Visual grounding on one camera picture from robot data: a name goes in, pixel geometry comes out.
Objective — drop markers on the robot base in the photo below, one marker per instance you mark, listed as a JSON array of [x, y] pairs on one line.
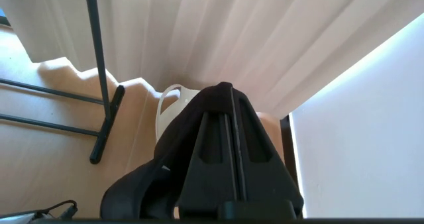
[[13, 218]]

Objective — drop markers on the black garment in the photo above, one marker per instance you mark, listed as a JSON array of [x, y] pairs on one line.
[[139, 191]]

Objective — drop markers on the white laundry basket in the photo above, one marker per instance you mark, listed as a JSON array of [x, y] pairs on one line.
[[165, 118]]

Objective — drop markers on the black clothes rack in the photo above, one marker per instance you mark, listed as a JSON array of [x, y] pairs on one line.
[[102, 68]]

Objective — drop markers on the beige curtain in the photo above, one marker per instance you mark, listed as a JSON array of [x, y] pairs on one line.
[[232, 35]]

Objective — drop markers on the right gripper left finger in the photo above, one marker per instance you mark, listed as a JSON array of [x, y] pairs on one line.
[[205, 181]]

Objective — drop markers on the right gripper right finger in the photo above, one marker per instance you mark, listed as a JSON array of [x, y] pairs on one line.
[[268, 184]]

